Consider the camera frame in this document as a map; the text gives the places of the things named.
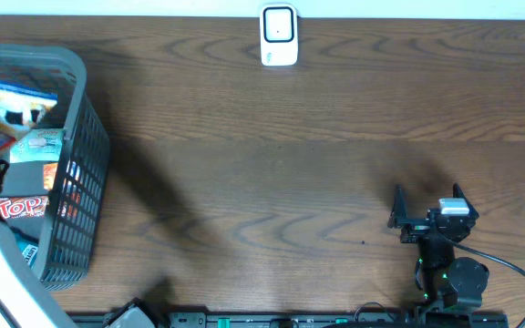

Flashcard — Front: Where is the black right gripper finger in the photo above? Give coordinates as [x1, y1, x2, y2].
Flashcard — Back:
[452, 183, 479, 219]
[387, 185, 407, 229]

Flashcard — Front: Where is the grey plastic mesh basket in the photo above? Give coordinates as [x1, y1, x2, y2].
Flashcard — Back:
[0, 44, 110, 291]

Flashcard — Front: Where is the orange tissue packet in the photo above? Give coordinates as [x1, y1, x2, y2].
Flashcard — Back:
[43, 162, 58, 190]

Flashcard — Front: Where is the light teal snack packet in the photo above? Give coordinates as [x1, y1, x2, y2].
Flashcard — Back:
[9, 128, 65, 163]

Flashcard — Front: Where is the red Top chocolate bar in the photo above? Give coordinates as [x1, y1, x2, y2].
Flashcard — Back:
[0, 196, 48, 220]

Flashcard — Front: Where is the yellow snack chip bag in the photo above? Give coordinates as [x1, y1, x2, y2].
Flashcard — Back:
[0, 81, 58, 139]

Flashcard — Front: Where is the teal Listerine mouthwash bottle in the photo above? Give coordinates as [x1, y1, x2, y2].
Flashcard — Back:
[15, 236, 39, 268]

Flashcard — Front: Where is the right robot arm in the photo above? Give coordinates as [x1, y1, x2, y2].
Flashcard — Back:
[387, 184, 489, 323]

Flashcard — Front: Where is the white barcode scanner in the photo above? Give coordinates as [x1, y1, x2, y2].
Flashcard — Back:
[259, 3, 299, 67]

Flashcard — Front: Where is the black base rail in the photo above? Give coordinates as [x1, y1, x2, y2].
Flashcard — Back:
[68, 311, 510, 328]

